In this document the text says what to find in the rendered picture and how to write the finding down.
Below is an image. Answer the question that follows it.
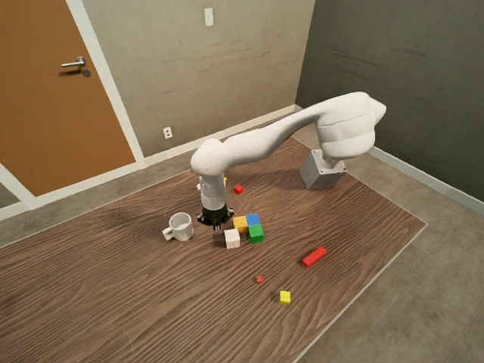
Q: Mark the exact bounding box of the blue cube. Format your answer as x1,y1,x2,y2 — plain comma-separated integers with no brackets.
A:
245,214,260,226

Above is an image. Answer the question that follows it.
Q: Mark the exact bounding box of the red cube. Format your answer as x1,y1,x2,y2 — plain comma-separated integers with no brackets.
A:
234,185,243,195

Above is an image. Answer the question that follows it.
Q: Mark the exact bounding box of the white mug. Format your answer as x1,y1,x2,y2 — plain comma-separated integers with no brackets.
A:
163,213,194,241

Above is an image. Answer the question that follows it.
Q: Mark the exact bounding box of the red rectangular block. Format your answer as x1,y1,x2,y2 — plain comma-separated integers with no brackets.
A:
302,247,327,268

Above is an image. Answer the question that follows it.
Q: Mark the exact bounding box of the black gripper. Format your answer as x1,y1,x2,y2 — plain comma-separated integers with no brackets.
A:
197,203,234,231

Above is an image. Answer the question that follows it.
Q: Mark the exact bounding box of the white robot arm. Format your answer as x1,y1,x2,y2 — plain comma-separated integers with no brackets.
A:
191,92,386,210

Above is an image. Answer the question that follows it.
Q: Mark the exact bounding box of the green cube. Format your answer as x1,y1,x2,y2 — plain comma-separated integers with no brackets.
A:
247,224,264,244

